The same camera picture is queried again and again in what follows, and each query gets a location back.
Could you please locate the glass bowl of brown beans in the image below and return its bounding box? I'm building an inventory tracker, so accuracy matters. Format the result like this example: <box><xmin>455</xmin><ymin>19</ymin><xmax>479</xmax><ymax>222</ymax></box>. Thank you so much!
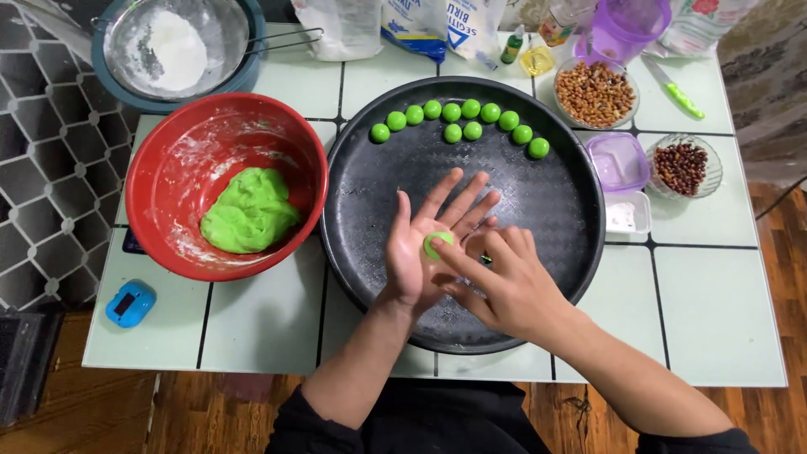
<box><xmin>646</xmin><ymin>133</ymin><xmax>724</xmax><ymax>200</ymax></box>

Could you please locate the metal mesh sieve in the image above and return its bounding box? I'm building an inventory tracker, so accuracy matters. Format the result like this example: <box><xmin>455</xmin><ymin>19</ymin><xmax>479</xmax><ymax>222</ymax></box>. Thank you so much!
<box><xmin>90</xmin><ymin>0</ymin><xmax>325</xmax><ymax>101</ymax></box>

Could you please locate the blue digital timer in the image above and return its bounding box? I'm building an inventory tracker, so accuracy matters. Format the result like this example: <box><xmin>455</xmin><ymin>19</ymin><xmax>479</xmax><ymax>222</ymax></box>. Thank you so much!
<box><xmin>105</xmin><ymin>279</ymin><xmax>158</xmax><ymax>329</ymax></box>

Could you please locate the green dough piece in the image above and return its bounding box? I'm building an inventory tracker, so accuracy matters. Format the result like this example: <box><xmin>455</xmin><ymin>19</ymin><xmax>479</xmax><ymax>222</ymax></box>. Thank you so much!
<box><xmin>422</xmin><ymin>231</ymin><xmax>455</xmax><ymax>261</ymax></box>

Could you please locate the green dough lump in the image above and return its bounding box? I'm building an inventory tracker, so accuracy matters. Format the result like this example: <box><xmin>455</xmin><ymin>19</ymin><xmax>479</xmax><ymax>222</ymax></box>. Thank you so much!
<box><xmin>200</xmin><ymin>167</ymin><xmax>301</xmax><ymax>255</ymax></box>

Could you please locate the glass bowl of peanuts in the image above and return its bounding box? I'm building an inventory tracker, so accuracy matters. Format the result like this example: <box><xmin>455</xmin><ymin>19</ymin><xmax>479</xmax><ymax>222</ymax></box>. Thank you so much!
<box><xmin>554</xmin><ymin>57</ymin><xmax>641</xmax><ymax>131</ymax></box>

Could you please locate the row of green dough balls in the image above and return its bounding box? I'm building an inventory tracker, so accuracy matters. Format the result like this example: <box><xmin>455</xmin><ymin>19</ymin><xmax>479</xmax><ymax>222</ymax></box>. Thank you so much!
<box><xmin>369</xmin><ymin>98</ymin><xmax>551</xmax><ymax>160</ymax></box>

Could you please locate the dark kitchen scale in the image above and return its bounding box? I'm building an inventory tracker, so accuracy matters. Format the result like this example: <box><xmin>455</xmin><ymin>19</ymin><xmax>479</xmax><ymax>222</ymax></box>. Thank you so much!
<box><xmin>121</xmin><ymin>227</ymin><xmax>147</xmax><ymax>256</ymax></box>

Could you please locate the person's left hand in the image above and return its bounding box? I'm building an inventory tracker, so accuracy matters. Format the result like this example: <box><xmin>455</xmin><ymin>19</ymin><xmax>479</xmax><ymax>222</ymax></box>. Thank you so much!
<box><xmin>378</xmin><ymin>168</ymin><xmax>502</xmax><ymax>315</ymax></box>

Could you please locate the knife with green handle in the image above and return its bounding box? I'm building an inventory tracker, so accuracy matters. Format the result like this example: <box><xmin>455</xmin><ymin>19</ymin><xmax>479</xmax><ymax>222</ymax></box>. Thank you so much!
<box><xmin>641</xmin><ymin>53</ymin><xmax>706</xmax><ymax>121</ymax></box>

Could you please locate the person's black shirt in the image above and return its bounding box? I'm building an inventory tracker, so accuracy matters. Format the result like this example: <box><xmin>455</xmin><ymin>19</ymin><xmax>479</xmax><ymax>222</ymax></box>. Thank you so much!
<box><xmin>265</xmin><ymin>377</ymin><xmax>761</xmax><ymax>454</ymax></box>

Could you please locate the white flour bag blue triangle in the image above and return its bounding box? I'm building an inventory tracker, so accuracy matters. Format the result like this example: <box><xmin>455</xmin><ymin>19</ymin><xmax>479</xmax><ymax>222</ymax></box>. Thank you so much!
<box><xmin>446</xmin><ymin>0</ymin><xmax>508</xmax><ymax>71</ymax></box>

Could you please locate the floral print plastic bag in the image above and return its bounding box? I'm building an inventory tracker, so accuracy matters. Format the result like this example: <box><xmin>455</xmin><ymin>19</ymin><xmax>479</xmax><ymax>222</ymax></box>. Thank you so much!
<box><xmin>644</xmin><ymin>0</ymin><xmax>760</xmax><ymax>59</ymax></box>

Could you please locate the black round metal tray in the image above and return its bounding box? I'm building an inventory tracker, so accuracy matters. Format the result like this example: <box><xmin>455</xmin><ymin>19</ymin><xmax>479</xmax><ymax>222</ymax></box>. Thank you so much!
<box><xmin>319</xmin><ymin>76</ymin><xmax>607</xmax><ymax>356</ymax></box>

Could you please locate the white flour heap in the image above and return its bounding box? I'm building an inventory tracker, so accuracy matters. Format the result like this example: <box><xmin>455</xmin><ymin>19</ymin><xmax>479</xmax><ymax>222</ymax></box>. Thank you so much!
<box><xmin>142</xmin><ymin>9</ymin><xmax>209</xmax><ymax>92</ymax></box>

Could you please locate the person's right hand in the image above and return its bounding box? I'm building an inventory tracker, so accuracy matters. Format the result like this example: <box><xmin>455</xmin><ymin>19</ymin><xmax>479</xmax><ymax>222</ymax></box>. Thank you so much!
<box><xmin>430</xmin><ymin>226</ymin><xmax>591</xmax><ymax>347</ymax></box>

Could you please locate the small white plastic container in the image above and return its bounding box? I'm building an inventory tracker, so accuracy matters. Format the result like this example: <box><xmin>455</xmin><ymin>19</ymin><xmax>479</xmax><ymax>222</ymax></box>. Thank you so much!
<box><xmin>604</xmin><ymin>190</ymin><xmax>652</xmax><ymax>236</ymax></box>

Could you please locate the red plastic bowl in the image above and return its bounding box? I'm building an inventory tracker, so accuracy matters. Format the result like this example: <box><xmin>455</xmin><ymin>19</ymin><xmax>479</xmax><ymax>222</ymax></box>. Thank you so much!
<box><xmin>125</xmin><ymin>92</ymin><xmax>329</xmax><ymax>282</ymax></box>

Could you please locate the purple lidded plastic container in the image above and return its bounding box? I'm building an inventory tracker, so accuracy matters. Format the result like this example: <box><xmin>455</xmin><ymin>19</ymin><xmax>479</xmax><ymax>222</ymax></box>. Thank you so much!
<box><xmin>585</xmin><ymin>132</ymin><xmax>651</xmax><ymax>193</ymax></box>

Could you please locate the white plastic bag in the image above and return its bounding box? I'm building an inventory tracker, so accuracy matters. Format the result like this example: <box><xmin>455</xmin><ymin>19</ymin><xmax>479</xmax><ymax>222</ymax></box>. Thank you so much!
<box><xmin>291</xmin><ymin>0</ymin><xmax>384</xmax><ymax>63</ymax></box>

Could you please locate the clear bottle with red label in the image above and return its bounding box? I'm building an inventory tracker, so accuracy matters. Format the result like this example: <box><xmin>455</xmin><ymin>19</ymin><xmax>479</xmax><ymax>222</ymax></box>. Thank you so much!
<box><xmin>538</xmin><ymin>0</ymin><xmax>597</xmax><ymax>48</ymax></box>

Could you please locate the blue and white flour bag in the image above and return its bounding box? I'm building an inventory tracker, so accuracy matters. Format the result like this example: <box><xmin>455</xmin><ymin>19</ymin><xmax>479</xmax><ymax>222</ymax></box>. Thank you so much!
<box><xmin>380</xmin><ymin>0</ymin><xmax>449</xmax><ymax>64</ymax></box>

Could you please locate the small yellow oil cup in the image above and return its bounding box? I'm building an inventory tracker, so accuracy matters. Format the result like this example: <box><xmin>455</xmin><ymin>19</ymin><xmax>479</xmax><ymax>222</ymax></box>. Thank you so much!
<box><xmin>520</xmin><ymin>45</ymin><xmax>556</xmax><ymax>78</ymax></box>

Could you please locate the small green bottle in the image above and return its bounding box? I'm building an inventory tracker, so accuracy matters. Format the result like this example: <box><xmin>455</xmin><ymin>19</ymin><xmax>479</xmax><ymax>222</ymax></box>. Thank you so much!
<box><xmin>500</xmin><ymin>24</ymin><xmax>525</xmax><ymax>65</ymax></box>

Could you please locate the blue-grey plastic basin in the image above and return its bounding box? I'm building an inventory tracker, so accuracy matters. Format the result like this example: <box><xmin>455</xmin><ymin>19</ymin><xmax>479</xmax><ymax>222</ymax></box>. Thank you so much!
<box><xmin>91</xmin><ymin>0</ymin><xmax>267</xmax><ymax>115</ymax></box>

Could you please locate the black furniture piece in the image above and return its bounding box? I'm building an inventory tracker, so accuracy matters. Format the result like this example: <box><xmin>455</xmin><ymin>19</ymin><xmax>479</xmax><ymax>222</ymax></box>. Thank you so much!
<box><xmin>0</xmin><ymin>306</ymin><xmax>65</xmax><ymax>430</ymax></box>

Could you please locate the purple plastic jug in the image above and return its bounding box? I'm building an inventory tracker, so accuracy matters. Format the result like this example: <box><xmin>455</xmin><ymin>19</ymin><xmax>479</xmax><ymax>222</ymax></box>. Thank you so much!
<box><xmin>572</xmin><ymin>0</ymin><xmax>673</xmax><ymax>68</ymax></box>

